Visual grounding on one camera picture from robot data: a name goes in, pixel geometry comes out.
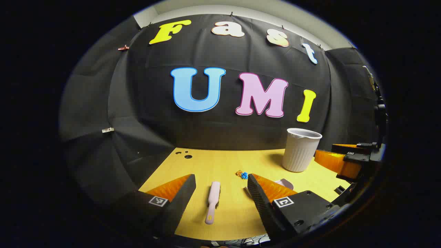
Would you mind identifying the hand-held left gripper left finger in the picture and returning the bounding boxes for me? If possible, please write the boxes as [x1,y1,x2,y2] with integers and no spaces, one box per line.
[114,174,197,241]

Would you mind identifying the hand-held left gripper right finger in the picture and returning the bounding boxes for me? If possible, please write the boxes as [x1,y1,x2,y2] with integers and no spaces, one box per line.
[247,173,341,245]

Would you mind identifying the pink dustpan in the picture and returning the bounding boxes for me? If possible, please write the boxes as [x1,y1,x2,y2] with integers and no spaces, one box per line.
[244,178,294,198]

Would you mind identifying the small pink broom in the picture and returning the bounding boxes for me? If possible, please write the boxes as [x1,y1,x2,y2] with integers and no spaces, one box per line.
[205,182,221,225]

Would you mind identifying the white ribbed garbage bin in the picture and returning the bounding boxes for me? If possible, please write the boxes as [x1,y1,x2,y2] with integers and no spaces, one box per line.
[283,128,322,173]

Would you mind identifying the yellow wooden desktop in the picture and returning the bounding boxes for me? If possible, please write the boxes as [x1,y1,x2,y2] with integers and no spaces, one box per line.
[138,147,352,241]

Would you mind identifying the black backdrop cloth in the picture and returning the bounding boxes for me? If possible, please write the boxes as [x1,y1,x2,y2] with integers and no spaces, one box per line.
[59,14,383,207]

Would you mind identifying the tangled black cables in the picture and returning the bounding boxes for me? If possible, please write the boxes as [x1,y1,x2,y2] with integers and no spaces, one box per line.
[220,236,269,246]

